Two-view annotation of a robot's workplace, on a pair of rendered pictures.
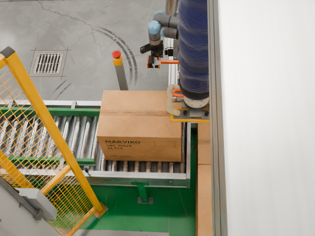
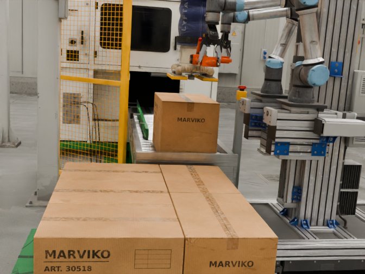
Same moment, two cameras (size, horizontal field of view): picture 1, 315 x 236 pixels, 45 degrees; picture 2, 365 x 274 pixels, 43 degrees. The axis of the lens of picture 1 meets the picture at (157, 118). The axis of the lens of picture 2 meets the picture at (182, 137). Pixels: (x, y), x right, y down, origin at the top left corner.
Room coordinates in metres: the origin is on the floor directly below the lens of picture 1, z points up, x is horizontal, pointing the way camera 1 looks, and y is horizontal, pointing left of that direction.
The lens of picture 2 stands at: (0.50, -3.15, 1.29)
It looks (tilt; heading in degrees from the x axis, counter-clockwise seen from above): 11 degrees down; 73
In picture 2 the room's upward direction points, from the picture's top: 4 degrees clockwise
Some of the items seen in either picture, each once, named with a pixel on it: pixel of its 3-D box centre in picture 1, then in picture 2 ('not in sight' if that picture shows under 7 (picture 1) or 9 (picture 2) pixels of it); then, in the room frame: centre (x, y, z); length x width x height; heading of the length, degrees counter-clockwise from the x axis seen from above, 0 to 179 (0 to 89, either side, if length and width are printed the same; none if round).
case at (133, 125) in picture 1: (142, 126); (183, 124); (1.49, 0.12, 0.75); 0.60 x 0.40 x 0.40; 82
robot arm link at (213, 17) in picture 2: not in sight; (212, 17); (1.32, -0.84, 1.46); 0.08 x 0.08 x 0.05
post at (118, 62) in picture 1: (124, 93); (236, 151); (2.00, 0.27, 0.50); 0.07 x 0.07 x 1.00; 82
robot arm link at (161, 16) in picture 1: (161, 20); (240, 17); (1.79, -0.09, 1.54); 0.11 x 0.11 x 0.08; 68
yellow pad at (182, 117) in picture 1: (195, 114); (176, 74); (1.31, -0.25, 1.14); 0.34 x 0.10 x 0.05; 81
